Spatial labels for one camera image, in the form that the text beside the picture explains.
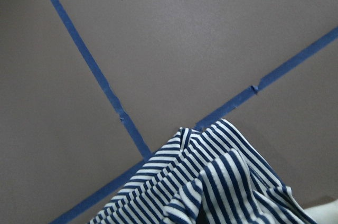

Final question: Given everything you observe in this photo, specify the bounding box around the striped polo shirt white collar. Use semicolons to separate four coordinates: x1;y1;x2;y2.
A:
88;118;338;224

